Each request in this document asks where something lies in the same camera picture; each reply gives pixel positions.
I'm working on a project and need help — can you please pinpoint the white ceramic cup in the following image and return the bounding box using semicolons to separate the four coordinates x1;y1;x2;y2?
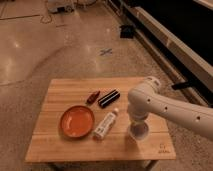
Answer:
129;122;149;140

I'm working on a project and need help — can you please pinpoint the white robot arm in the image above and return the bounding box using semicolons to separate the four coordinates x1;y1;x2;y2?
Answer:
127;76;213;141

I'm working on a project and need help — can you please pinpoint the black striped box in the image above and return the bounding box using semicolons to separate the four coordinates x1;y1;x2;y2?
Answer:
98;90;120;108

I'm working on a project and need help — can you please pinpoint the small brown red object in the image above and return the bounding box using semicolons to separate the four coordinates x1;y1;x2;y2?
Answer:
86;91;100;104

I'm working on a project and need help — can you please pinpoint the white tube bottle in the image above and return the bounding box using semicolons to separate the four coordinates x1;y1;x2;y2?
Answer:
93;108;119;139

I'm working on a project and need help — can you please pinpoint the wooden folding table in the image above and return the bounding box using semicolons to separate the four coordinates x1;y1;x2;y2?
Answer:
25;77;176;163

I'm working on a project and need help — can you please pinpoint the orange plate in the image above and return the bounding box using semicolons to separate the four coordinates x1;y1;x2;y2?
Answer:
59;105;95;139

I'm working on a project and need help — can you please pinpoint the black box on floor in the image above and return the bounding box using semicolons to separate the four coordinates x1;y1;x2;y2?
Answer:
120;25;134;38

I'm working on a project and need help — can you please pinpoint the white equipment on floor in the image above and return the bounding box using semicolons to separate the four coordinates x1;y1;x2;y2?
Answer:
46;0;74;13

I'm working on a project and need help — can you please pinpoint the grey wall ledge rail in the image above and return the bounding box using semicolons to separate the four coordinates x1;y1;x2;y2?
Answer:
106;0;213;107

